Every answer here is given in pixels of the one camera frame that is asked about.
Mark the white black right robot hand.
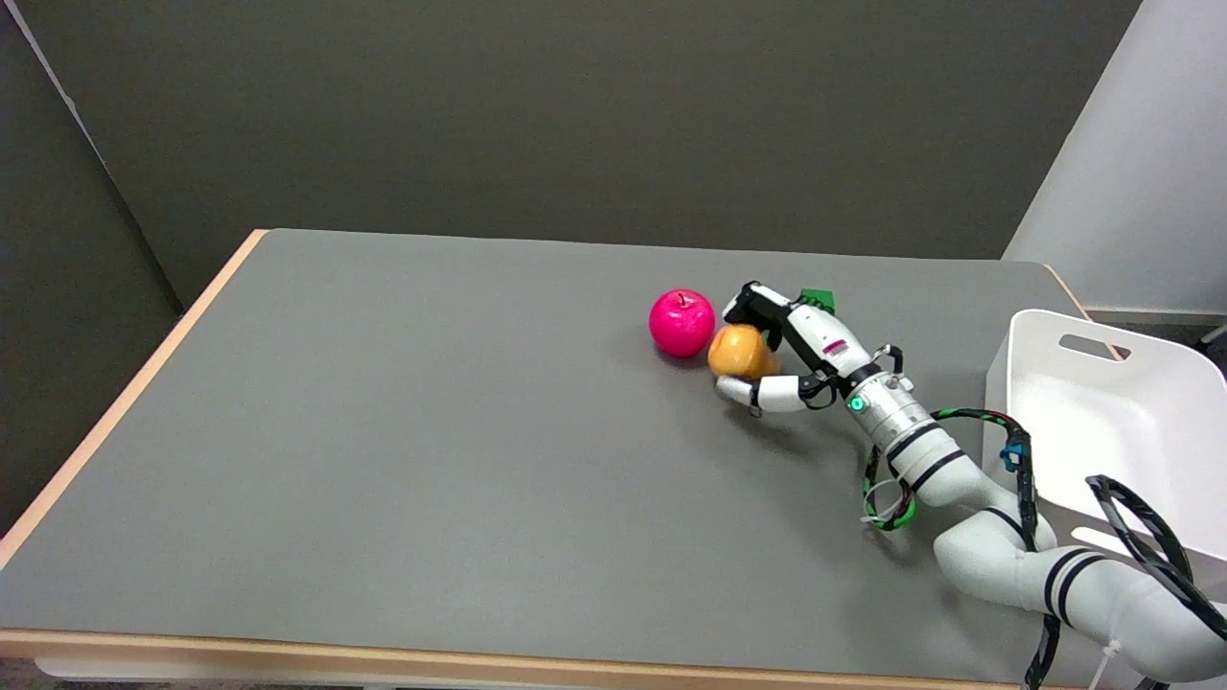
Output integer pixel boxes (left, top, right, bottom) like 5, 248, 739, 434
714, 281, 875, 416

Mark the yellow pear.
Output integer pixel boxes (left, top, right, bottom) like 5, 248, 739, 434
707, 324, 782, 380

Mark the red apple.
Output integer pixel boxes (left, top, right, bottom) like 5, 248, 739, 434
648, 289, 717, 359

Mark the white plastic basket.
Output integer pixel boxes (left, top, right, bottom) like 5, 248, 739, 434
983, 309, 1227, 605

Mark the white partition panel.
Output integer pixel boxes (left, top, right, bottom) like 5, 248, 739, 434
1002, 0, 1227, 317

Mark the gray table mat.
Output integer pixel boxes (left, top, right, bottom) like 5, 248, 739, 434
0, 228, 1227, 687

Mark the light wood table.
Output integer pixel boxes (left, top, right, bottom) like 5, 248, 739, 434
0, 228, 1227, 690

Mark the black green braided cable loop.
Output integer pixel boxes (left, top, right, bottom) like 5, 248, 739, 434
861, 446, 919, 531

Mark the black cable with blue connector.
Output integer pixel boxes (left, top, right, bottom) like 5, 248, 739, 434
930, 407, 1041, 552

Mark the black white striped cable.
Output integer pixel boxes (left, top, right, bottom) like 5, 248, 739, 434
1086, 474, 1227, 638

